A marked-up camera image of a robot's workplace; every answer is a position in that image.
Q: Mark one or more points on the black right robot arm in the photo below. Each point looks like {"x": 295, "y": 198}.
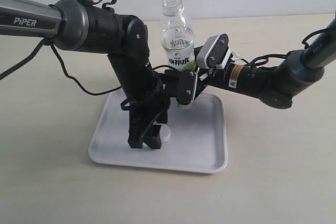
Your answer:
{"x": 274, "y": 79}

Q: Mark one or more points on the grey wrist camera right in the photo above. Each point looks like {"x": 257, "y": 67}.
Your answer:
{"x": 215, "y": 53}

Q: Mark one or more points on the white rectangular tray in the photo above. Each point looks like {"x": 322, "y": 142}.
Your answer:
{"x": 198, "y": 141}

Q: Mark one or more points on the white bottle cap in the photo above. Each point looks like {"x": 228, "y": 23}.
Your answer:
{"x": 165, "y": 133}

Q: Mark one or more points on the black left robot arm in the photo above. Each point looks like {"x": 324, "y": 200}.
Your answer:
{"x": 79, "y": 25}

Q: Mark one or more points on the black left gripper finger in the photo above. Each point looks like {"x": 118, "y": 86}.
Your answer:
{"x": 152, "y": 137}
{"x": 137, "y": 129}

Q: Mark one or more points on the clear plastic water bottle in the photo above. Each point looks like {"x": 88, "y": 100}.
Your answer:
{"x": 177, "y": 36}

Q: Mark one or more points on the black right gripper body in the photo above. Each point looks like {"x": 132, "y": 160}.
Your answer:
{"x": 205, "y": 78}

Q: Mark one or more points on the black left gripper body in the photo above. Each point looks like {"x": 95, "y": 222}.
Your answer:
{"x": 147, "y": 107}

